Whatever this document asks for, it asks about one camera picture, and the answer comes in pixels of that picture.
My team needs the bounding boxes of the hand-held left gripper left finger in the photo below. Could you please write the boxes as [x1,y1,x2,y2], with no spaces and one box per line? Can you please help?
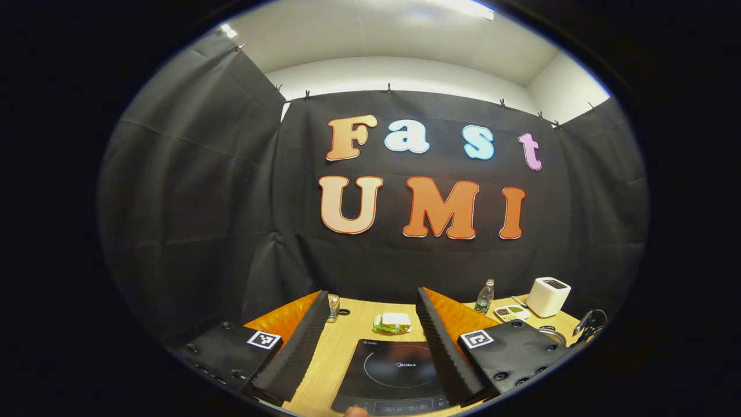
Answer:
[174,290,331,407]

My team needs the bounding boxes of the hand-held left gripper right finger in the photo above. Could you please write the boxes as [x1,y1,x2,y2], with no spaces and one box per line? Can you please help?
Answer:
[416,287,571,407]

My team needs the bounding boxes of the black induction cooktop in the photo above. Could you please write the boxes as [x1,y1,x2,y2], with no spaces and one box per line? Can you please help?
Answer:
[331,339,452,416]

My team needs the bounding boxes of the steel pot with beans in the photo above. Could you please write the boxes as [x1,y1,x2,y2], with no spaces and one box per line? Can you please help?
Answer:
[537,309,608,348]

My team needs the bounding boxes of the sandwich on plate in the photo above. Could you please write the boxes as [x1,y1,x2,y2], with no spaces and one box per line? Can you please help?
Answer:
[372,313,413,335]

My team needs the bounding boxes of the clear plastic water bottle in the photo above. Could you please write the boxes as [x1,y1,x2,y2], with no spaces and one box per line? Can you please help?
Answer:
[475,279,496,314]

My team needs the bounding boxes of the white divided bean dish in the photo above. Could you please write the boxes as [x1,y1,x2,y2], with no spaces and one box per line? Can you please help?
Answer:
[494,305,530,323]

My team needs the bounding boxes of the white toaster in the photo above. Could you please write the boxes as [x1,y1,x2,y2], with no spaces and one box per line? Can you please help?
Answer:
[526,277,572,318]

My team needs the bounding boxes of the row of small cloth clips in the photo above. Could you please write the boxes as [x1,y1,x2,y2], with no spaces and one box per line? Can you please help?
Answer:
[234,42,597,128]

